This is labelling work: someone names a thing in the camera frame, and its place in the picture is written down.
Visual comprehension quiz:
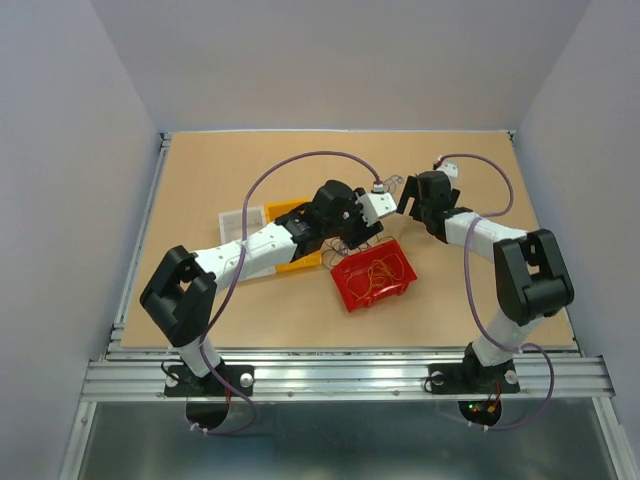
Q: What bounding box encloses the yellow wire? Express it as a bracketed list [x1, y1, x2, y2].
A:
[344, 252, 409, 306]

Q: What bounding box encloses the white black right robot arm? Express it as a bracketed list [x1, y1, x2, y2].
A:
[397, 169, 575, 394]

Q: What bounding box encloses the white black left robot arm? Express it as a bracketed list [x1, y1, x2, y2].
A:
[140, 180, 396, 394]

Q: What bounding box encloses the yellow plastic bin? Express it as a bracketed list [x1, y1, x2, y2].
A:
[265, 198, 322, 273]

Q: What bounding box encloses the red plastic bin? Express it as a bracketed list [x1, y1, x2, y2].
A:
[330, 239, 417, 313]

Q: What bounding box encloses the white plastic bin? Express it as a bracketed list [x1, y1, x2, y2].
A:
[217, 203, 277, 281]

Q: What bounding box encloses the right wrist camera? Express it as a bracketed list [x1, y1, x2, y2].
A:
[432, 155, 459, 187]

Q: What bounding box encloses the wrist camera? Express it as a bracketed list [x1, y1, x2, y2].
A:
[432, 155, 459, 187]
[356, 183, 397, 226]

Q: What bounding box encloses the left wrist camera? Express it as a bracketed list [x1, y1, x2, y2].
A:
[356, 183, 397, 226]

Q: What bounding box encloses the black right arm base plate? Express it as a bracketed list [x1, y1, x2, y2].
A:
[428, 361, 520, 396]

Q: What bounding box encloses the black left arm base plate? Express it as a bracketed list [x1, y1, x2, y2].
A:
[161, 364, 255, 398]

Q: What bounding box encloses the aluminium frame rail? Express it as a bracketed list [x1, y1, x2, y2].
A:
[79, 130, 616, 401]

